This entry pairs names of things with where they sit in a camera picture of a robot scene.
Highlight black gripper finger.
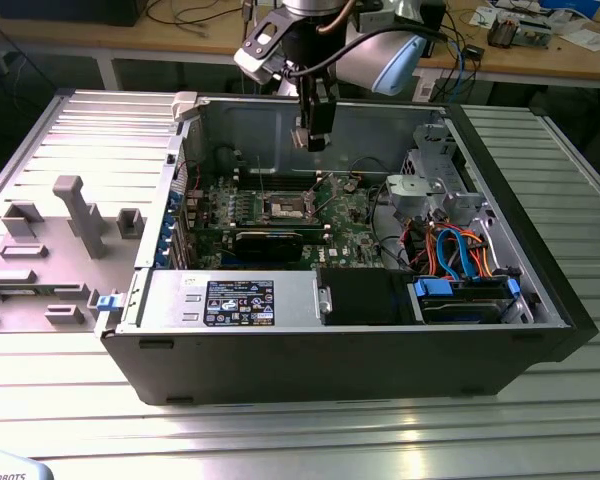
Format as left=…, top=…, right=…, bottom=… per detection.
left=299, top=74, right=337, bottom=152

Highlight CPU socket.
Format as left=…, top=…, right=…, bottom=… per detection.
left=261, top=189, right=315, bottom=224

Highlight CPU cooler heat sink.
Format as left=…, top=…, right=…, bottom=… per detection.
left=487, top=13, right=520, bottom=50

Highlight metal drive cage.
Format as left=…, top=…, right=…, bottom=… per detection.
left=383, top=122, right=496, bottom=226

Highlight green motherboard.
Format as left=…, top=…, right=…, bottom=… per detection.
left=187, top=169, right=406, bottom=274

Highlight black graphics card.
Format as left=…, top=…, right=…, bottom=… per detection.
left=194, top=224, right=305, bottom=264

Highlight pale grey case latch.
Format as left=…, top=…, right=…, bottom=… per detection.
left=171, top=91, right=212, bottom=122

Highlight wooden workbench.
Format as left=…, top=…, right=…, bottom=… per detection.
left=0, top=0, right=600, bottom=94

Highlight hard disk blue carrier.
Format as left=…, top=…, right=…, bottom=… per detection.
left=408, top=275, right=524, bottom=326

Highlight grey metal box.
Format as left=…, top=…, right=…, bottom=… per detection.
left=517, top=18, right=552, bottom=50

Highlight silver power supply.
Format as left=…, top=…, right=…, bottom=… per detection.
left=115, top=269, right=331, bottom=332

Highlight black PC case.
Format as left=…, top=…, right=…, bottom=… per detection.
left=94, top=89, right=599, bottom=407

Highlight black equipment case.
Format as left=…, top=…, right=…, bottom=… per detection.
left=0, top=0, right=142, bottom=27

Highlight grey parts rack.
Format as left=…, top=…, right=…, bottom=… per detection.
left=0, top=174, right=149, bottom=337

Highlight blue cardboard box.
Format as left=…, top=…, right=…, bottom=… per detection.
left=538, top=0, right=600, bottom=16

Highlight white paper sheets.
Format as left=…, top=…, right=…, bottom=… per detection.
left=559, top=27, right=600, bottom=51

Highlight blue plastic latch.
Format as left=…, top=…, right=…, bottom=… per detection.
left=95, top=293, right=125, bottom=315

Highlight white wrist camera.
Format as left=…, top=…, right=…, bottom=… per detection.
left=233, top=19, right=284, bottom=85

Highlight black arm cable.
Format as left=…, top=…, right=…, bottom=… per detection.
left=279, top=24, right=449, bottom=79

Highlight thin blue cable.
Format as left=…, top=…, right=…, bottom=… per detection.
left=454, top=29, right=474, bottom=94

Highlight orange wire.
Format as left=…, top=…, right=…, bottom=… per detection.
left=422, top=227, right=444, bottom=276
left=462, top=228, right=495, bottom=279

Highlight blue wire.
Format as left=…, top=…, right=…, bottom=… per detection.
left=435, top=227, right=476, bottom=281

